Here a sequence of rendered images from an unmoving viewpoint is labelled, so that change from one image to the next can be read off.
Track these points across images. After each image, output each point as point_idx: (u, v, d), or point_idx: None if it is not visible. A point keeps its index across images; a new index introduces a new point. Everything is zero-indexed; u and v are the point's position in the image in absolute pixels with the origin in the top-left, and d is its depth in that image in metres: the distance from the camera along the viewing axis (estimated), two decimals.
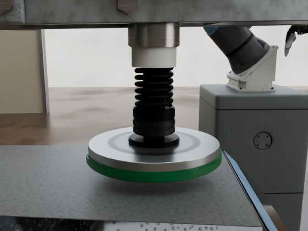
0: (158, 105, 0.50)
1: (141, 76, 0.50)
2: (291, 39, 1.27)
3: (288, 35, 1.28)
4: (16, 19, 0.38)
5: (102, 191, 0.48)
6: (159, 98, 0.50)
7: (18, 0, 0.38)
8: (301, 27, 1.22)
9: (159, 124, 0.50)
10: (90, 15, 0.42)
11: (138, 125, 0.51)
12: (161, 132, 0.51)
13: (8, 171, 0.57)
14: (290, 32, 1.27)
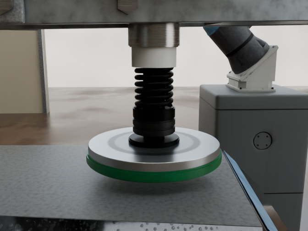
0: (158, 105, 0.50)
1: (141, 76, 0.50)
2: None
3: None
4: (16, 19, 0.38)
5: (102, 191, 0.48)
6: (159, 98, 0.50)
7: (18, 0, 0.38)
8: None
9: (159, 124, 0.50)
10: (90, 15, 0.42)
11: (138, 125, 0.51)
12: (161, 132, 0.51)
13: (8, 171, 0.57)
14: None
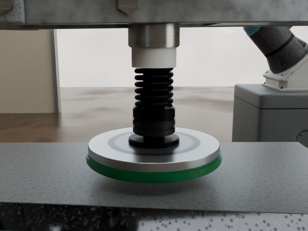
0: (158, 105, 0.50)
1: (141, 76, 0.50)
2: None
3: None
4: (16, 19, 0.38)
5: (224, 185, 0.51)
6: (159, 98, 0.50)
7: (18, 0, 0.38)
8: None
9: (159, 124, 0.50)
10: (90, 16, 0.42)
11: (138, 125, 0.51)
12: (161, 132, 0.51)
13: None
14: None
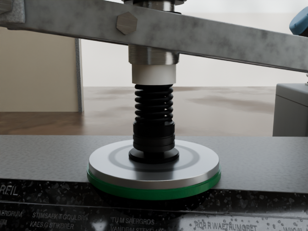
0: (158, 121, 0.51)
1: (141, 93, 0.50)
2: None
3: None
4: (16, 19, 0.38)
5: None
6: (159, 114, 0.50)
7: (18, 0, 0.38)
8: None
9: (159, 140, 0.51)
10: (88, 30, 0.43)
11: (138, 140, 0.52)
12: (161, 148, 0.51)
13: None
14: None
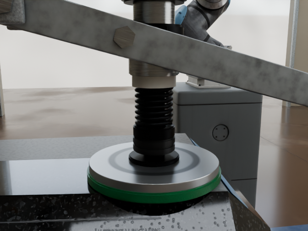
0: (158, 124, 0.51)
1: (141, 96, 0.50)
2: None
3: None
4: (16, 19, 0.38)
5: None
6: (159, 118, 0.50)
7: (18, 0, 0.38)
8: None
9: (159, 143, 0.51)
10: (85, 39, 0.43)
11: (138, 144, 0.52)
12: (161, 151, 0.51)
13: None
14: None
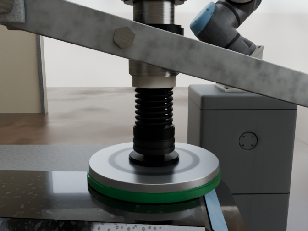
0: (158, 124, 0.51)
1: (141, 96, 0.50)
2: None
3: None
4: (16, 19, 0.38)
5: (57, 191, 0.49)
6: (159, 118, 0.50)
7: (18, 0, 0.38)
8: None
9: (159, 143, 0.51)
10: (85, 39, 0.43)
11: (138, 144, 0.52)
12: (161, 151, 0.51)
13: None
14: None
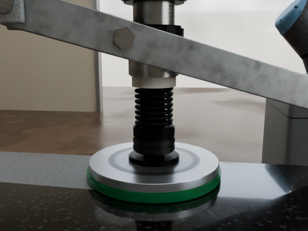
0: (158, 124, 0.51)
1: (141, 96, 0.50)
2: None
3: None
4: (16, 19, 0.38)
5: (180, 227, 0.39)
6: (159, 118, 0.50)
7: (18, 0, 0.38)
8: None
9: (159, 143, 0.51)
10: (85, 39, 0.43)
11: (138, 144, 0.52)
12: (161, 151, 0.51)
13: (68, 188, 0.50)
14: None
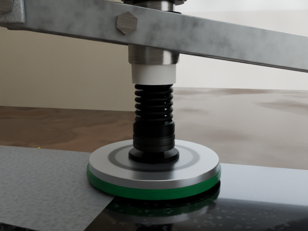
0: (158, 121, 0.50)
1: (141, 93, 0.50)
2: None
3: None
4: (16, 19, 0.38)
5: None
6: (159, 114, 0.50)
7: (18, 0, 0.38)
8: None
9: (159, 140, 0.51)
10: (88, 29, 0.43)
11: (138, 140, 0.52)
12: (161, 148, 0.51)
13: (226, 201, 0.46)
14: None
